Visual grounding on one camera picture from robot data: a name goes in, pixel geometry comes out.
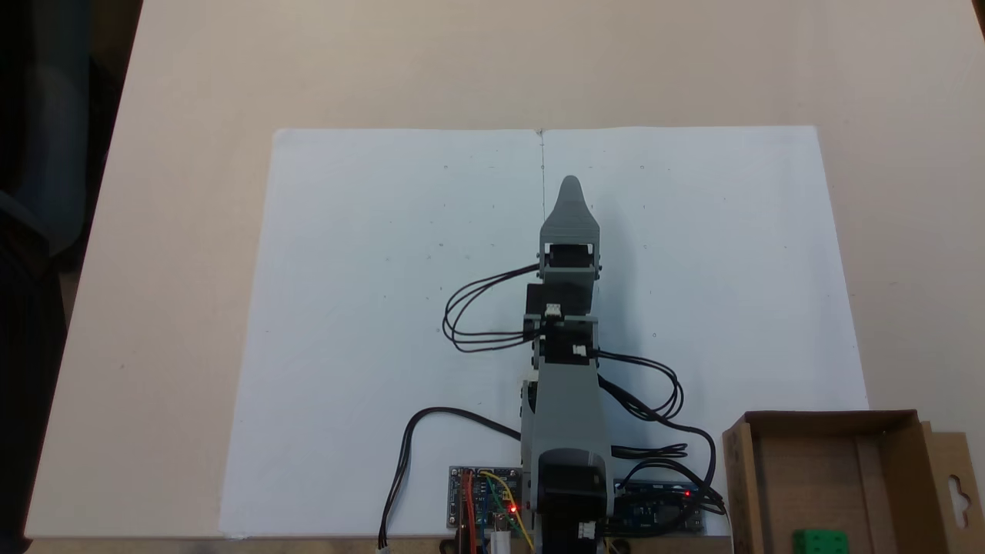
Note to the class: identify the dark blue circuit board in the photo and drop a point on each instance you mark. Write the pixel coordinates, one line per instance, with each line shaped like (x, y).
(654, 512)

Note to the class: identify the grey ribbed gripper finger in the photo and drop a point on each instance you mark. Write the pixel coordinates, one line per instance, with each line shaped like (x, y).
(570, 223)

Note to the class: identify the brown cardboard box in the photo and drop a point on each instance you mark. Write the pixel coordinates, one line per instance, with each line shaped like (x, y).
(816, 477)

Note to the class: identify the dark blue chair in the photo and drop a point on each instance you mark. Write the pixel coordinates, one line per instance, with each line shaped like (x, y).
(54, 115)

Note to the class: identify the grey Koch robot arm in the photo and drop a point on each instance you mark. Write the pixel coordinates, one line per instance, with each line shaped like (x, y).
(568, 415)

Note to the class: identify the green dice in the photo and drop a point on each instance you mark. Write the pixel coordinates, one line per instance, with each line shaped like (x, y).
(820, 542)

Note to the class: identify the white paper sheet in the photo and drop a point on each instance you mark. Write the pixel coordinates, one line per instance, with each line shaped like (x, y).
(369, 323)
(716, 231)

